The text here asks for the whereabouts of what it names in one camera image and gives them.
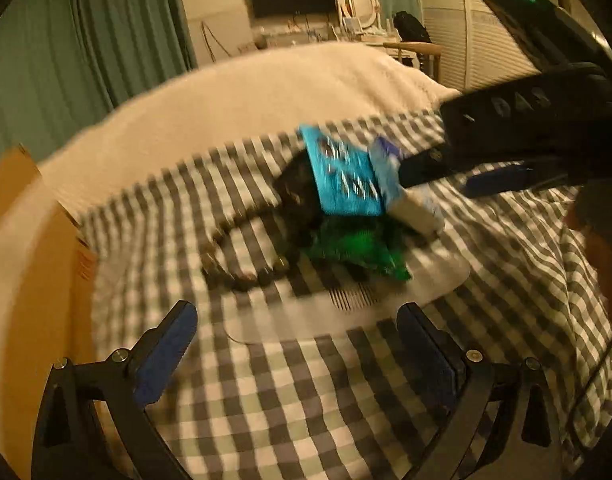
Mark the white oval vanity mirror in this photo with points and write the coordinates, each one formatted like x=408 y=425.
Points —
x=363 y=14

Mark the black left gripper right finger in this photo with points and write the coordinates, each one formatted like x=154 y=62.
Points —
x=524 y=441

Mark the white wardrobe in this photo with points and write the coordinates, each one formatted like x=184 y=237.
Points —
x=477 y=49

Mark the green curtain left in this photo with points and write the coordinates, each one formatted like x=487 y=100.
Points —
x=67 y=64

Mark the grey cabinet under television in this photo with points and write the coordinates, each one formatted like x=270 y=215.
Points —
x=291 y=35

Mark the wooden chair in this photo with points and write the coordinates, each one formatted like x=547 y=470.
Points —
x=427 y=54

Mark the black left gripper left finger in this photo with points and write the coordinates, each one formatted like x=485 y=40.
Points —
x=69 y=442

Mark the brown cardboard box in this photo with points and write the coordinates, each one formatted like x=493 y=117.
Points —
x=46 y=284

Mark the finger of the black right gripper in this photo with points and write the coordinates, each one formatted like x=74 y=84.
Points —
x=515 y=178
x=441 y=161

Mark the green foil packet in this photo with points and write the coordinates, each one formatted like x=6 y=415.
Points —
x=375 y=244

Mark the cream quilted bedspread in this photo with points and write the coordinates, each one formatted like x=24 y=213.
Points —
x=263 y=93

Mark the black bag on chair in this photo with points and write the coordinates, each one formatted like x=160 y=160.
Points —
x=409 y=28

